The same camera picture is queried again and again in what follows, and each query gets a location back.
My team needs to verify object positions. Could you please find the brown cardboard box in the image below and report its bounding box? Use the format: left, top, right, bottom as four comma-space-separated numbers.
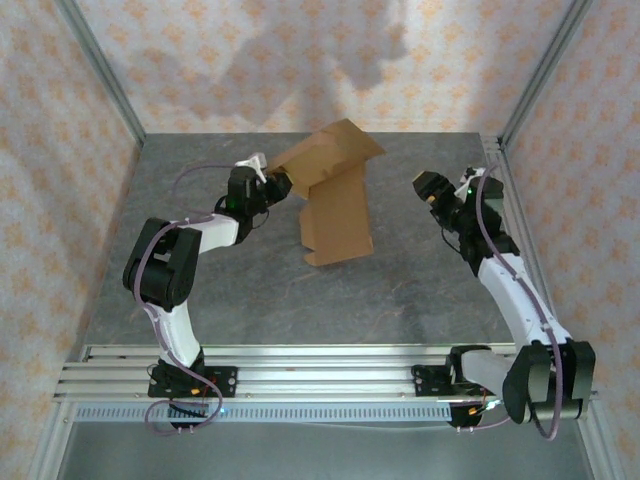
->
268, 117, 387, 268

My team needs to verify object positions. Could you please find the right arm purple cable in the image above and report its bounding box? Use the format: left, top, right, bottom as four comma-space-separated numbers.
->
456, 163, 574, 442

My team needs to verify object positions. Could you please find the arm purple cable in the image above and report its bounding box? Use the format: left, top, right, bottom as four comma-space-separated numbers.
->
133, 161, 239, 437
456, 163, 574, 442

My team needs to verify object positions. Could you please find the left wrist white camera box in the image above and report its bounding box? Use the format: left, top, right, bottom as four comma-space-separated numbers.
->
234, 153, 269, 184

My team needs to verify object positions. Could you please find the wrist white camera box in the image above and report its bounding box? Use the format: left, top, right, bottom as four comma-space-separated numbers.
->
460, 165, 485, 191
234, 153, 269, 184

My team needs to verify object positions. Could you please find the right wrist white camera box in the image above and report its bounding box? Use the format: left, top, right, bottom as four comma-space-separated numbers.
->
460, 165, 485, 191

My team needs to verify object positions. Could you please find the aluminium side rail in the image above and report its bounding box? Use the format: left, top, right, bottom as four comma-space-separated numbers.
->
481, 133, 572, 362

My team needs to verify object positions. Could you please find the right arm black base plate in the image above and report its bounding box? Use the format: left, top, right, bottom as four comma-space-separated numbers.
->
410, 364, 503, 400

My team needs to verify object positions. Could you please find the right aluminium corner post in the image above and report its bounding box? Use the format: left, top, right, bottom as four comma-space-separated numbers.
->
497, 0, 603, 148

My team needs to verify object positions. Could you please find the aluminium corner post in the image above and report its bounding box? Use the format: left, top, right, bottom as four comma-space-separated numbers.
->
497, 0, 603, 148
53, 0, 148, 150

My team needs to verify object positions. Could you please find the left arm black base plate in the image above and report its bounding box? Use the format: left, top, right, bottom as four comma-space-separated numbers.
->
147, 365, 239, 400

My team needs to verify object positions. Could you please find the aluminium mounting rail frame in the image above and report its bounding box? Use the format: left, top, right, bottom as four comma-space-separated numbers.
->
52, 343, 600, 403

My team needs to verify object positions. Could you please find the left aluminium corner post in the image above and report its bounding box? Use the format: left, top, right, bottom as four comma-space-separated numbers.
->
53, 0, 148, 150

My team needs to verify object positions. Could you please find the slotted grey cable tray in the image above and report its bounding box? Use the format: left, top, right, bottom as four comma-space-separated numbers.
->
73, 403, 454, 424

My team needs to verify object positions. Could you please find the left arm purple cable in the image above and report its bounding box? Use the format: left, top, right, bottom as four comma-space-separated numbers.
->
133, 161, 239, 437

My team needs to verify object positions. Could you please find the aluminium frame leg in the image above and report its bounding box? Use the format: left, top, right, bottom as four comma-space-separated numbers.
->
569, 399, 634, 480
28, 399, 77, 480

